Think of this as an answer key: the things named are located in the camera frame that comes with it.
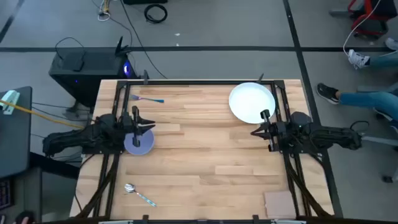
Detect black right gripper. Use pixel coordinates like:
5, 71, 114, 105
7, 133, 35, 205
250, 109, 287, 153

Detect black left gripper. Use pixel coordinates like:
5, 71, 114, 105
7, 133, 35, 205
123, 105, 156, 148

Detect fork with blue handle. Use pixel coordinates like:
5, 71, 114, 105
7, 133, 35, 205
130, 94, 165, 104

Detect small blue plate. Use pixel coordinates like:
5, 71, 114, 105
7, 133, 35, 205
123, 128, 155, 156

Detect large white plate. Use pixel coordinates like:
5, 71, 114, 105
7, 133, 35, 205
228, 82, 277, 125

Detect black computer tower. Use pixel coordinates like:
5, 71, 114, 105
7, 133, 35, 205
48, 50, 139, 107

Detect person's black shoe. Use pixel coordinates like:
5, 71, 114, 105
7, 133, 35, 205
316, 82, 341, 105

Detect brown square napkin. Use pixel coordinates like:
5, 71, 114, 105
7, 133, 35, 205
264, 190, 297, 220

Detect black antenna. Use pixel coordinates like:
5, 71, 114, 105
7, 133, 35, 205
114, 35, 132, 57

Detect small black box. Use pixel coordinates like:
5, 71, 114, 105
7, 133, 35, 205
72, 50, 86, 72

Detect person's leg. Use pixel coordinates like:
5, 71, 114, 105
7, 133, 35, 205
368, 52, 398, 70
338, 91, 398, 119

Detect grey office chair base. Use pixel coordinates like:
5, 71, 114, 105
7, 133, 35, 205
359, 133, 398, 184

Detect person's white shoe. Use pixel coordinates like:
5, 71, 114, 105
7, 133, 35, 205
385, 37, 398, 51
347, 49, 371, 70

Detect black side table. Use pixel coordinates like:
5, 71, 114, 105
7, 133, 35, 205
0, 86, 33, 179

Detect light green stapler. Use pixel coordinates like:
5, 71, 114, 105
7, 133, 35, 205
0, 90, 21, 116

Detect red and black cart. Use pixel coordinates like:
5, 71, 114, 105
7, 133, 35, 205
347, 0, 398, 40

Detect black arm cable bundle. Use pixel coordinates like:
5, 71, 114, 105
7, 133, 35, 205
75, 152, 121, 219
283, 151, 331, 218

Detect spoon with blue handle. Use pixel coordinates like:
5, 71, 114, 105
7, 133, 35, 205
124, 183, 157, 208

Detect black metal table frame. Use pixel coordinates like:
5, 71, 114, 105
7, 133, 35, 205
93, 79, 335, 224

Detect long black floor cable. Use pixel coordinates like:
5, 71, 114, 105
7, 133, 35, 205
119, 0, 169, 80

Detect yellow cable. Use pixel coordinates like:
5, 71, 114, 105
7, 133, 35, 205
0, 98, 85, 129

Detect coiled black cable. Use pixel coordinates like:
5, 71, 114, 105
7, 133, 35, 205
143, 3, 169, 24

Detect white cable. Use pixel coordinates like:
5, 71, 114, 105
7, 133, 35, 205
342, 0, 382, 57

